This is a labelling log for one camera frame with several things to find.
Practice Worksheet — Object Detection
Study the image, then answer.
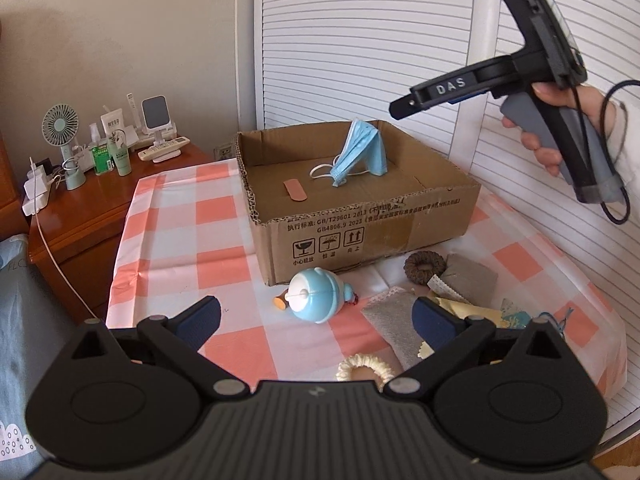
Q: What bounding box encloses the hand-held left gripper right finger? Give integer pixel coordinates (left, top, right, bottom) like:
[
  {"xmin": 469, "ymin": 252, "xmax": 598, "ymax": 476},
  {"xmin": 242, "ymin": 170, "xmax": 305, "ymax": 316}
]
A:
[{"xmin": 382, "ymin": 296, "xmax": 576, "ymax": 403}]

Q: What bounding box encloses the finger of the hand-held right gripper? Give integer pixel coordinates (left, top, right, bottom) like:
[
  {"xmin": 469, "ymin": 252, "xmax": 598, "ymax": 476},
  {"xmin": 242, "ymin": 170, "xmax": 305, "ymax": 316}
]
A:
[{"xmin": 390, "ymin": 91, "xmax": 473, "ymax": 120}]

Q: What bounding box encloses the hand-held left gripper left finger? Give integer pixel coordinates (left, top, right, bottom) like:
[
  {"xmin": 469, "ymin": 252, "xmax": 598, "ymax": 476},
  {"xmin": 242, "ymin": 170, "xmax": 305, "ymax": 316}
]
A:
[{"xmin": 70, "ymin": 296, "xmax": 251, "ymax": 403}]

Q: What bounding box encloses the yellow zigzag-edged cloth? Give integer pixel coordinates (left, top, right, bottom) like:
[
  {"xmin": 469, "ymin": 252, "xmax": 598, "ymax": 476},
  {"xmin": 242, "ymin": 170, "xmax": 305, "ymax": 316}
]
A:
[{"xmin": 417, "ymin": 296, "xmax": 501, "ymax": 359}]

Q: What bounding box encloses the light grey woven pouch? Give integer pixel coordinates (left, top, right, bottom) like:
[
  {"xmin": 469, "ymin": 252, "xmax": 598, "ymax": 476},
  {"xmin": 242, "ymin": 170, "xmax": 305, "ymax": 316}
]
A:
[{"xmin": 361, "ymin": 287, "xmax": 426, "ymax": 372}]

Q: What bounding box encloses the brownish grey fabric pouch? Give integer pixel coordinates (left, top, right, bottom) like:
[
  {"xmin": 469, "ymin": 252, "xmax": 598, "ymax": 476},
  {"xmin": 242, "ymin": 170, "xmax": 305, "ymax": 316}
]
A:
[{"xmin": 440, "ymin": 253, "xmax": 499, "ymax": 306}]

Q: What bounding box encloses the blue patterned fabric piece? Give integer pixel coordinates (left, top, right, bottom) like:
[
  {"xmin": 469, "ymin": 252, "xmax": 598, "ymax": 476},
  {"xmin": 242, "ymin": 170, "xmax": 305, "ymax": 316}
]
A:
[{"xmin": 500, "ymin": 298, "xmax": 533, "ymax": 329}]

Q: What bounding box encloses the round light blue toy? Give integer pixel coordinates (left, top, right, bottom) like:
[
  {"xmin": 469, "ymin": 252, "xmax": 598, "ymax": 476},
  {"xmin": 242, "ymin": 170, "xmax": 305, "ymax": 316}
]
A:
[{"xmin": 286, "ymin": 267, "xmax": 358, "ymax": 324}]

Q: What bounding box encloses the brown cardboard box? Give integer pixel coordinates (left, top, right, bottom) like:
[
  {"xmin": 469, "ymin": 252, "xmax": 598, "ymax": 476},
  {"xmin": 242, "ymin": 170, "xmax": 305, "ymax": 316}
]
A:
[{"xmin": 234, "ymin": 120, "xmax": 482, "ymax": 287}]

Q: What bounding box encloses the person's right forearm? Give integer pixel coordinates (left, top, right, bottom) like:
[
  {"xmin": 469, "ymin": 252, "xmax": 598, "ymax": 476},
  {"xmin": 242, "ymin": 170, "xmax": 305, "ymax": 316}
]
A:
[{"xmin": 606, "ymin": 102, "xmax": 640, "ymax": 197}]

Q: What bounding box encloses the person's right hand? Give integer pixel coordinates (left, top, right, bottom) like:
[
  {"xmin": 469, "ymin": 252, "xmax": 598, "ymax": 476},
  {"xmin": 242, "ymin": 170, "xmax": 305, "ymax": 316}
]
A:
[{"xmin": 501, "ymin": 82, "xmax": 615, "ymax": 177}]

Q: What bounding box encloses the brown scrunchie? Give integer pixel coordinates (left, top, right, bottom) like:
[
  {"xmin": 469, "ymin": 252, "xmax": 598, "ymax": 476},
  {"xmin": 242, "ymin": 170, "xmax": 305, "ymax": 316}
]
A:
[{"xmin": 404, "ymin": 251, "xmax": 446, "ymax": 286}]

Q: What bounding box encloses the blue face mask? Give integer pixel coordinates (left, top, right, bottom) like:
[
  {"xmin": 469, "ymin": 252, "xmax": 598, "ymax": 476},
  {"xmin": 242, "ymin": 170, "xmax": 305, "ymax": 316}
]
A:
[{"xmin": 311, "ymin": 119, "xmax": 388, "ymax": 187}]

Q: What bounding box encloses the white louvered wardrobe door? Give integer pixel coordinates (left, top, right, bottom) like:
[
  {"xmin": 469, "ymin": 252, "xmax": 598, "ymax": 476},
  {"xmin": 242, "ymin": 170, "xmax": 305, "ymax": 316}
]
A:
[
  {"xmin": 452, "ymin": 0, "xmax": 640, "ymax": 453},
  {"xmin": 254, "ymin": 0, "xmax": 501, "ymax": 136}
]

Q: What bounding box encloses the pink white checkered tablecloth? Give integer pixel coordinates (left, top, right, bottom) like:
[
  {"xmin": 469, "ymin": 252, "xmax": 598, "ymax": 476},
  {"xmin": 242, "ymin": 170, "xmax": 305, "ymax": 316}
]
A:
[{"xmin": 106, "ymin": 157, "xmax": 628, "ymax": 411}]

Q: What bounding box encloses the cream scrunchie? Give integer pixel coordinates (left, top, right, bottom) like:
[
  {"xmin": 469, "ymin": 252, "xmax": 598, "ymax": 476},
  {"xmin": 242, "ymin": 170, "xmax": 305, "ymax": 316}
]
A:
[{"xmin": 336, "ymin": 354, "xmax": 396, "ymax": 385}]

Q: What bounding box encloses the beige adhesive bandage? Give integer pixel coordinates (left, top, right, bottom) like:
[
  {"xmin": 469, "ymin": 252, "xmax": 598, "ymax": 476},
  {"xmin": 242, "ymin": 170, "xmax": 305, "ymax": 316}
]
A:
[{"xmin": 282, "ymin": 178, "xmax": 307, "ymax": 203}]

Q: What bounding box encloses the wooden nightstand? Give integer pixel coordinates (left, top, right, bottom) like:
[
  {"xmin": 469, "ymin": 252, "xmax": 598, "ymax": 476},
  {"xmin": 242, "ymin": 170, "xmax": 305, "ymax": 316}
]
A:
[{"xmin": 27, "ymin": 142, "xmax": 216, "ymax": 326}]

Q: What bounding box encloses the blue grey bedding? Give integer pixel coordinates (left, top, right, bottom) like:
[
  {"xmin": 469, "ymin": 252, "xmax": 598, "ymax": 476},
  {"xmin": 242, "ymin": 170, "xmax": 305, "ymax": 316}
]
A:
[{"xmin": 0, "ymin": 234, "xmax": 78, "ymax": 480}]

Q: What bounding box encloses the white remote control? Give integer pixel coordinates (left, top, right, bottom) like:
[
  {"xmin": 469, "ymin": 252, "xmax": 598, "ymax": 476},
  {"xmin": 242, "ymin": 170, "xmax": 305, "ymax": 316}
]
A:
[{"xmin": 137, "ymin": 136, "xmax": 192, "ymax": 162}]

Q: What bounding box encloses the green cosmetic tube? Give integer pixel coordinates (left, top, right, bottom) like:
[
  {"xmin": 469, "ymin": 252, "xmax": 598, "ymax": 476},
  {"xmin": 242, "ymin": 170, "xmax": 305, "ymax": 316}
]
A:
[{"xmin": 107, "ymin": 132, "xmax": 132, "ymax": 177}]

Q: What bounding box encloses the green sanitizer bottle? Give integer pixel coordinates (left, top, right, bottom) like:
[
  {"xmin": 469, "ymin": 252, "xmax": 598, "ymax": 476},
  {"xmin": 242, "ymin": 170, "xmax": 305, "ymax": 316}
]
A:
[{"xmin": 91, "ymin": 142, "xmax": 112, "ymax": 176}]

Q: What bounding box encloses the white charger block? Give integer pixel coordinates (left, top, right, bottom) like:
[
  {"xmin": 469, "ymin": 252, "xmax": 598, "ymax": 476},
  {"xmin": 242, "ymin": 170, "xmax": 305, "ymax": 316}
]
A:
[{"xmin": 22, "ymin": 160, "xmax": 58, "ymax": 216}]

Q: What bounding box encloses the white phone stand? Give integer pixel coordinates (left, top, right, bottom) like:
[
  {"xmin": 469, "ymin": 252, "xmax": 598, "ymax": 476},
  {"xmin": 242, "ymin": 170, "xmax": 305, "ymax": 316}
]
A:
[{"xmin": 141, "ymin": 95, "xmax": 183, "ymax": 163}]

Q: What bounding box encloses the white cosmetic tube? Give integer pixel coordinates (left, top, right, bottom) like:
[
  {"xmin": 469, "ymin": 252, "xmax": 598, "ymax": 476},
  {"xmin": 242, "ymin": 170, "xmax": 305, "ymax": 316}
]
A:
[{"xmin": 101, "ymin": 110, "xmax": 124, "ymax": 137}]

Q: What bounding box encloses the brown wooden headboard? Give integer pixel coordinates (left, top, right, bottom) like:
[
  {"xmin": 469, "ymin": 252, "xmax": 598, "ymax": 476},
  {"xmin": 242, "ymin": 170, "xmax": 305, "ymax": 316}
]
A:
[{"xmin": 0, "ymin": 130, "xmax": 27, "ymax": 241}]

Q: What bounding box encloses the small green desk fan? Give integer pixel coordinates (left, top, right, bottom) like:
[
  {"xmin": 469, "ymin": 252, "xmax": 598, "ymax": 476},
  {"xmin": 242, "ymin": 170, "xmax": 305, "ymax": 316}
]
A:
[{"xmin": 41, "ymin": 104, "xmax": 86, "ymax": 191}]

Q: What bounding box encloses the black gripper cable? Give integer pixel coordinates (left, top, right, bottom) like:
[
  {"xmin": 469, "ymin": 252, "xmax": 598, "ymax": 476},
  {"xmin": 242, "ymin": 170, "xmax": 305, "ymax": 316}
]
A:
[{"xmin": 570, "ymin": 80, "xmax": 640, "ymax": 224}]

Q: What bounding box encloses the white charging cable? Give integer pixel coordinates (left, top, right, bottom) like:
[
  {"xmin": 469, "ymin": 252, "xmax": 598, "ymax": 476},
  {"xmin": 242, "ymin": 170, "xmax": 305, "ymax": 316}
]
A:
[{"xmin": 29, "ymin": 156, "xmax": 101, "ymax": 322}]

